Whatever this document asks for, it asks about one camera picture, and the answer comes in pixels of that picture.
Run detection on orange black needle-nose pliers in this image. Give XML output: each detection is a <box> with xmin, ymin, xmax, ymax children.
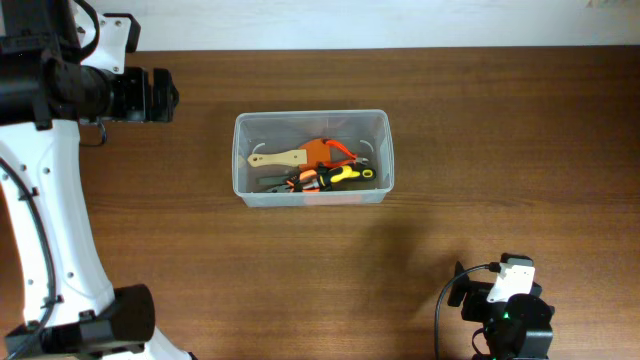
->
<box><xmin>266</xmin><ymin>170</ymin><xmax>318</xmax><ymax>193</ymax></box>

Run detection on yellow black screwdriver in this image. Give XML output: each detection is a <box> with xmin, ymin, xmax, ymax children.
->
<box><xmin>296</xmin><ymin>165</ymin><xmax>377</xmax><ymax>192</ymax></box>

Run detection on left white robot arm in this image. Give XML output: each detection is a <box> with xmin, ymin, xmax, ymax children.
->
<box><xmin>1</xmin><ymin>0</ymin><xmax>187</xmax><ymax>359</ymax></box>

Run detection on red handled wire cutters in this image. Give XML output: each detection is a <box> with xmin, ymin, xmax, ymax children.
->
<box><xmin>320</xmin><ymin>138</ymin><xmax>369</xmax><ymax>168</ymax></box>

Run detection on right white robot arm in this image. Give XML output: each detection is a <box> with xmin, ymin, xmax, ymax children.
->
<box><xmin>444</xmin><ymin>253</ymin><xmax>555</xmax><ymax>360</ymax></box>

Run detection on clear plastic container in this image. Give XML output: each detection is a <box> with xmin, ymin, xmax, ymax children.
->
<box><xmin>232</xmin><ymin>109</ymin><xmax>394</xmax><ymax>207</ymax></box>

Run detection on orange scraper wooden handle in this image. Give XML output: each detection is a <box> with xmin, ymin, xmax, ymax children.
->
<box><xmin>247</xmin><ymin>138</ymin><xmax>331</xmax><ymax>171</ymax></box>

